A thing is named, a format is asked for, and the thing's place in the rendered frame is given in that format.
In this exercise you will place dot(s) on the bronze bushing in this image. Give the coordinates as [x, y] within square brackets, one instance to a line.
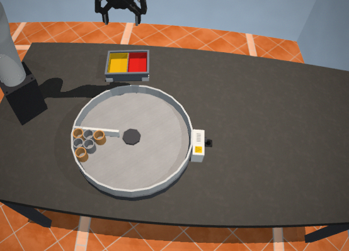
[97, 134]
[77, 132]
[79, 151]

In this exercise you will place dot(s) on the grey metal sleeve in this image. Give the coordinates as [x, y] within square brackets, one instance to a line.
[78, 141]
[87, 133]
[88, 142]

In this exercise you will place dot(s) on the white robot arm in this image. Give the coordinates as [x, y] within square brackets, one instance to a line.
[12, 72]

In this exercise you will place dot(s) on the white round turntable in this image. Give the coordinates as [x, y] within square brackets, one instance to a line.
[149, 137]

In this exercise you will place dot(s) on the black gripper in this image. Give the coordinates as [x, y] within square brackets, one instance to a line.
[121, 4]

